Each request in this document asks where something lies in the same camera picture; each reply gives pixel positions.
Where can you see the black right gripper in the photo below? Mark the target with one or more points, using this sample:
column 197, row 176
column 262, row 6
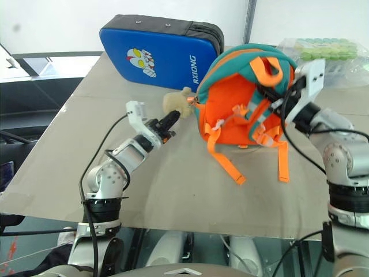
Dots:
column 294, row 91

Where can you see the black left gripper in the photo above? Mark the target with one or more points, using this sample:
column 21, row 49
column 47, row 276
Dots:
column 158, row 129

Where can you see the beige plush zipper charm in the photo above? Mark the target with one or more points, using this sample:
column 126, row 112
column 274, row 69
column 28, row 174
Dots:
column 174, row 101

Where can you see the orange and teal backpack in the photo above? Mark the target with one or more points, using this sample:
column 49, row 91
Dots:
column 236, row 115

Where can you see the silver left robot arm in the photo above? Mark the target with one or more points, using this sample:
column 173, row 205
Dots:
column 131, row 153

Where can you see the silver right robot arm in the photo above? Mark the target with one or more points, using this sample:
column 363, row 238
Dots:
column 337, row 155

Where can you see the blue cartoon print pad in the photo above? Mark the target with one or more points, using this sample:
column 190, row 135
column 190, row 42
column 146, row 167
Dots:
column 155, row 49

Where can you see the clear bag of green items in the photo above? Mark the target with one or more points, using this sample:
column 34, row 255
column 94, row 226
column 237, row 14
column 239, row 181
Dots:
column 340, row 54

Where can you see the grey metal pole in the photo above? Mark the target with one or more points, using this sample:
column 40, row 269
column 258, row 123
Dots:
column 249, row 20

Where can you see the white rounded robot leg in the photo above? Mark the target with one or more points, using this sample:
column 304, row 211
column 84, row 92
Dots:
column 167, row 248
column 245, row 254

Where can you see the dark background furniture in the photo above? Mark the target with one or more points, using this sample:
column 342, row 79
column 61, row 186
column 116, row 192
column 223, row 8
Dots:
column 37, row 95

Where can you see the grey robot torso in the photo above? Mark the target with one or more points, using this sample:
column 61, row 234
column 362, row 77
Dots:
column 181, row 271

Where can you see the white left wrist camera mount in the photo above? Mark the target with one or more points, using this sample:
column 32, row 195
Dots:
column 136, row 113

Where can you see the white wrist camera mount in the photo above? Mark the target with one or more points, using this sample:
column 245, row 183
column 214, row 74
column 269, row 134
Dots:
column 136, row 113
column 312, row 78

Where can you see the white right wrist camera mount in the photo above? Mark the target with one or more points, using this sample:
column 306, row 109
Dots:
column 312, row 78

